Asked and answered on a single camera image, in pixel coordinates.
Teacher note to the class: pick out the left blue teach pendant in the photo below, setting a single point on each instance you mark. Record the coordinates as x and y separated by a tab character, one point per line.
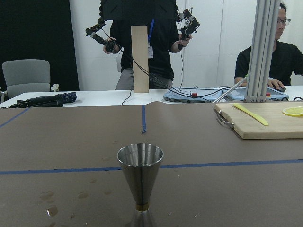
193	95

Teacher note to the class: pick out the folded dark umbrella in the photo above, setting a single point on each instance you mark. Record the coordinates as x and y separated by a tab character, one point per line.
46	101

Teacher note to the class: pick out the steel diagonal rod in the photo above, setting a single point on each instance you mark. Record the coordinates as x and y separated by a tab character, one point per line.
230	90

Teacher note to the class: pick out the aluminium frame post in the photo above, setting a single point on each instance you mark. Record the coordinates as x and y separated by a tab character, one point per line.
261	50

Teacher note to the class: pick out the yellow plastic knife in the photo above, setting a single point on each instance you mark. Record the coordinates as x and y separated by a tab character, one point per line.
257	117

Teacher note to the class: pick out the front lemon slice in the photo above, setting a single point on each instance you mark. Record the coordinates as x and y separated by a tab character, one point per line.
293	111

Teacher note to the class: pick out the black computer mouse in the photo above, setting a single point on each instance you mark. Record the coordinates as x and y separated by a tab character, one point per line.
281	89

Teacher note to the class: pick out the seated man in black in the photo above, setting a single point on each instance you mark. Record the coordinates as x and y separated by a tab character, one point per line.
286	58

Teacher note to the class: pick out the wooden upright block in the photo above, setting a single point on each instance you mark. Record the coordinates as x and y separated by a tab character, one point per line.
140	58

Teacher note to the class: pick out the grey office chair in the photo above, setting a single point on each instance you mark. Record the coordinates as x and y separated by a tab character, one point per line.
26	75

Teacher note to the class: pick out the standing operator in black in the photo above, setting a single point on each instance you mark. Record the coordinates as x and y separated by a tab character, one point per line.
163	39

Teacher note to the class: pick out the steel double jigger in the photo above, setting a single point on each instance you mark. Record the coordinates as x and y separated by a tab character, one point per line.
140	163

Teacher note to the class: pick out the black teleoperation leader device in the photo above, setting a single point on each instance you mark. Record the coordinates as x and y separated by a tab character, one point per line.
139	12

